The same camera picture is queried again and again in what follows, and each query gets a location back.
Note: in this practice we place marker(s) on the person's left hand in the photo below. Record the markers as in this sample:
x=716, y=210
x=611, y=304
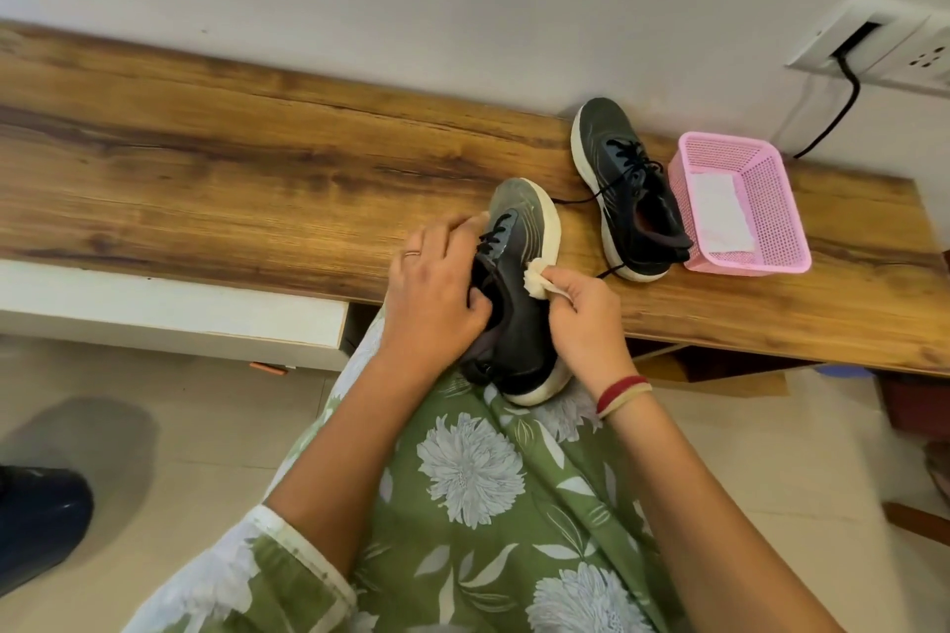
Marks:
x=427, y=299

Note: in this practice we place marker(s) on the person's right hand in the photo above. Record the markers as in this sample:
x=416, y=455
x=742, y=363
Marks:
x=590, y=336

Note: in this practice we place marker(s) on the person's left middle finger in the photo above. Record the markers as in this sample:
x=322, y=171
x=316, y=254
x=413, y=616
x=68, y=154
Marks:
x=436, y=236

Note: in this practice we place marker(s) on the person's left thumb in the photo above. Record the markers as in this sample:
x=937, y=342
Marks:
x=482, y=310

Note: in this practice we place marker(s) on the person's right thumb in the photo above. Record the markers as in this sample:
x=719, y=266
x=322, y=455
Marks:
x=556, y=284

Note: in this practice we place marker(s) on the person's left little finger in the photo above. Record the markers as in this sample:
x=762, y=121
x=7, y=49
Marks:
x=395, y=265

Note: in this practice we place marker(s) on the white wipe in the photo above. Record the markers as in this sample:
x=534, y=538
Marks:
x=536, y=282

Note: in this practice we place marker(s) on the black sneaker with dusty toe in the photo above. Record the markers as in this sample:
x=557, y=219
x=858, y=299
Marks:
x=523, y=328

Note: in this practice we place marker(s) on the person's right forearm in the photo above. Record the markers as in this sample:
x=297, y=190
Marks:
x=705, y=506

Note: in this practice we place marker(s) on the person's left forearm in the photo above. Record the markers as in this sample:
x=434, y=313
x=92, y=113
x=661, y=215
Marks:
x=356, y=454

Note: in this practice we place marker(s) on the black sneaker with white sole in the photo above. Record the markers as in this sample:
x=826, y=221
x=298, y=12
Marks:
x=631, y=210

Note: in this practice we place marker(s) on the red wrist thread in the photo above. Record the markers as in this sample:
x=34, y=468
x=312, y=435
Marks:
x=620, y=389

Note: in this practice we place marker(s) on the beige wrist band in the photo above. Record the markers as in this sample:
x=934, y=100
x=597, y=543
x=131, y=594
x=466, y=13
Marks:
x=627, y=399

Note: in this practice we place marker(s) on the white folded cloth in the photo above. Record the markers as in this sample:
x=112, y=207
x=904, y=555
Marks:
x=720, y=213

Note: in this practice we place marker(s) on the brown cardboard box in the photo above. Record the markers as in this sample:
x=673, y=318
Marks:
x=727, y=376

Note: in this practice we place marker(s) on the green floral dress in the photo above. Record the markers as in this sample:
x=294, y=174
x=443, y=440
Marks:
x=482, y=506

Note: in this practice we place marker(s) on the white drawer unit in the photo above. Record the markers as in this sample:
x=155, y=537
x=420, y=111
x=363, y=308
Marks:
x=171, y=313

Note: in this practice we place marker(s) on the pink plastic mesh basket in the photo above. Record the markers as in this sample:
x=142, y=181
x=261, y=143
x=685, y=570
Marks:
x=779, y=217

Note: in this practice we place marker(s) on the blue plastic object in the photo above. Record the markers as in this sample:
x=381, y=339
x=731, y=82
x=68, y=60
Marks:
x=846, y=371

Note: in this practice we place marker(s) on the dark red object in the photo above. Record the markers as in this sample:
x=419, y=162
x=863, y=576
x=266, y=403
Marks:
x=920, y=402

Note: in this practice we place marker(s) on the brown wooden furniture leg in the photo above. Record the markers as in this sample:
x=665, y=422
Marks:
x=916, y=521

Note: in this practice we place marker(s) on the dark blue glossy object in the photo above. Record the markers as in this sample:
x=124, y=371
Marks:
x=37, y=521

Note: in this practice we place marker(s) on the white wall socket plate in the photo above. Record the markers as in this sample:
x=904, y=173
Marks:
x=905, y=46

